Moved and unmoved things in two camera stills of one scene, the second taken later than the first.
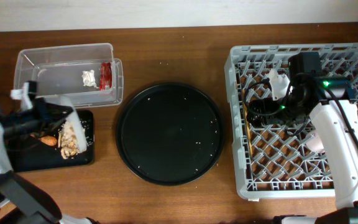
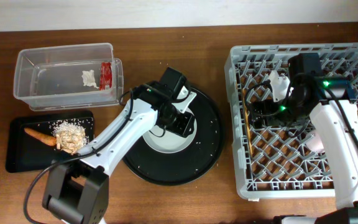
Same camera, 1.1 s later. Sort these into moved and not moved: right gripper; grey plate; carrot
Moved: grey plate
Not moved: right gripper; carrot
